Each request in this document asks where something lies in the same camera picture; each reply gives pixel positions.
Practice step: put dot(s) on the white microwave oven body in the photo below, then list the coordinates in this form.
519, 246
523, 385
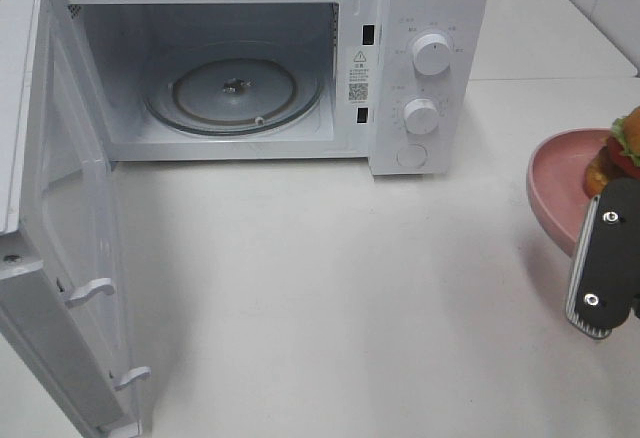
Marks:
133, 44

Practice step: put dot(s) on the burger with lettuce and cheese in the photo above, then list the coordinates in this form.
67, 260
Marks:
618, 158

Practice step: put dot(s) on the white microwave knob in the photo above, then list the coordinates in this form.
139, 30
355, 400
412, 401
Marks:
421, 116
431, 53

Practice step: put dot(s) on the pink round plate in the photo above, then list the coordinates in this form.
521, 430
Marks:
555, 183

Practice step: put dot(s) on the round white door button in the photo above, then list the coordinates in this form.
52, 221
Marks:
412, 156

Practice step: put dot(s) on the white microwave door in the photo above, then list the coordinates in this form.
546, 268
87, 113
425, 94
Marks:
63, 291

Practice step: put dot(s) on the white warning label sticker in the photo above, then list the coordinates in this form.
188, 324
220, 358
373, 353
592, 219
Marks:
357, 75

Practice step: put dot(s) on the glass microwave turntable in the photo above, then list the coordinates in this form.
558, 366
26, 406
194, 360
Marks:
233, 96

